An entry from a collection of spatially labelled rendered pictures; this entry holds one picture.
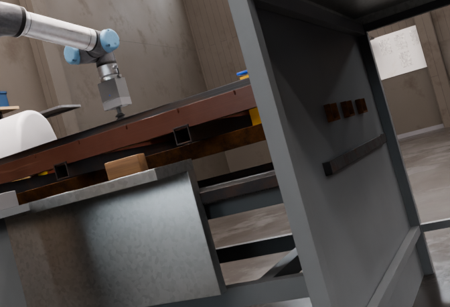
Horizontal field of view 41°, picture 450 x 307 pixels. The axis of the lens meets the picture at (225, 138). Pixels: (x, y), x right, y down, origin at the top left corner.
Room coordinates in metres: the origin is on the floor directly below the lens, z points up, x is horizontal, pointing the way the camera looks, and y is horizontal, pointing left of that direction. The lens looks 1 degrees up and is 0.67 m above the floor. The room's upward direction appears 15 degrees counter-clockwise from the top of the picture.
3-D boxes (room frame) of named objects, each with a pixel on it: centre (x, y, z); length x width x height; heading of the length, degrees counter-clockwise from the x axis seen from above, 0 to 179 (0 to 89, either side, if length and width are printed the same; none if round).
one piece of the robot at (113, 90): (2.23, 0.34, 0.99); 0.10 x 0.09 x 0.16; 152
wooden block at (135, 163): (1.66, 0.28, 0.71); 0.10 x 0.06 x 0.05; 77
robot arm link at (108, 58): (2.21, 0.35, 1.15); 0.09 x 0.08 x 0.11; 139
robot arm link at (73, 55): (2.13, 0.40, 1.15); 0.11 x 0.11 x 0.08; 49
